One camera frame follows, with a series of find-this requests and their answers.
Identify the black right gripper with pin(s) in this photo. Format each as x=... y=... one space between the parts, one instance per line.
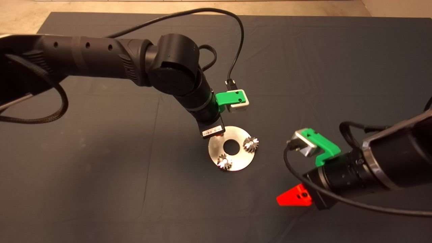
x=341 y=179

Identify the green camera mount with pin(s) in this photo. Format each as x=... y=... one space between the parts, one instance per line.
x=229 y=98
x=320 y=141

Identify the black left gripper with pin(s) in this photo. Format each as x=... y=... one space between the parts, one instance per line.
x=209 y=118

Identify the steel planetary gear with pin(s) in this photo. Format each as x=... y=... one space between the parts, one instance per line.
x=227 y=164
x=253 y=146

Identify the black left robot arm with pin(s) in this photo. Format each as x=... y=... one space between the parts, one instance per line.
x=101 y=57

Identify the round metal carrier plate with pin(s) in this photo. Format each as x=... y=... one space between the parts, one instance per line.
x=243 y=162

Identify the green left camera mount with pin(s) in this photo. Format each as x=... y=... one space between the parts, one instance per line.
x=229 y=98

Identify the silver left camera box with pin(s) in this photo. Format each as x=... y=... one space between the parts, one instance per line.
x=241 y=107

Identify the green right camera mount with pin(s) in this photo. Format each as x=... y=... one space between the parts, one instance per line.
x=320 y=141

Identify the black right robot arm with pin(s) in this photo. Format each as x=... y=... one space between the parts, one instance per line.
x=405 y=158

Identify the silver right camera box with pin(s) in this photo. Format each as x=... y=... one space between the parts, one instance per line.
x=305 y=148

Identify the silver camera box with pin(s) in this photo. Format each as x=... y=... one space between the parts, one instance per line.
x=241 y=107
x=305 y=148

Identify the dark grey table cloth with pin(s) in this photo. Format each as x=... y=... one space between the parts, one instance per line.
x=303 y=50

